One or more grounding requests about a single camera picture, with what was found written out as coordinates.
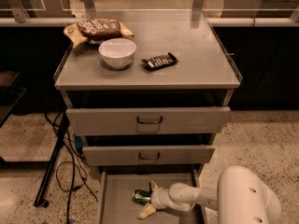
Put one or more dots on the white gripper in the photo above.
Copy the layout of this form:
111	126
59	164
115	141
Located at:
160	198

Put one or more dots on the green soda can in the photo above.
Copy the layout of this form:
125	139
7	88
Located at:
141	196

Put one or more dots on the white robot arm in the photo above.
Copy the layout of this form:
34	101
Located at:
241	197

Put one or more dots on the bottom grey open drawer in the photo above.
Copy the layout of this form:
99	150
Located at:
116	205

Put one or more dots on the middle grey drawer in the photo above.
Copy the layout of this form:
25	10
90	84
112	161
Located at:
148	155

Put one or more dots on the top grey drawer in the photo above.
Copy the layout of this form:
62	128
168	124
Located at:
166	120

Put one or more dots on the grey metal drawer cabinet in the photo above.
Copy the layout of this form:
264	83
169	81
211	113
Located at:
203	77

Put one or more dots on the black stand leg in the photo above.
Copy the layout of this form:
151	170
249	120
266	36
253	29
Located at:
41	194

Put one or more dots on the black candy bar wrapper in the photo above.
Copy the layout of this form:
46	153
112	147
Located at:
159	62

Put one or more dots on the white ceramic bowl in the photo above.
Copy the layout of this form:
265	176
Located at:
117	52

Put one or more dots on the dark side table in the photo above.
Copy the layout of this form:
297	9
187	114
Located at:
10	93

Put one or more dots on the brown chip bag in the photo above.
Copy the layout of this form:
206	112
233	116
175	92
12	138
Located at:
96	31

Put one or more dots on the white horizontal rail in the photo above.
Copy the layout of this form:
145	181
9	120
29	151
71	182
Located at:
214	22

